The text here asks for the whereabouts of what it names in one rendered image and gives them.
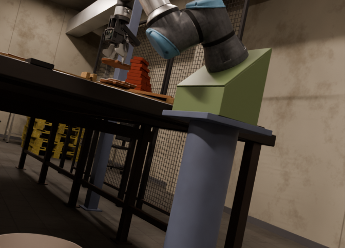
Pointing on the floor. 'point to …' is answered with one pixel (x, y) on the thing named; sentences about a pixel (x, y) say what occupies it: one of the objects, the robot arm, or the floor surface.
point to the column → (203, 177)
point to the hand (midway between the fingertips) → (116, 63)
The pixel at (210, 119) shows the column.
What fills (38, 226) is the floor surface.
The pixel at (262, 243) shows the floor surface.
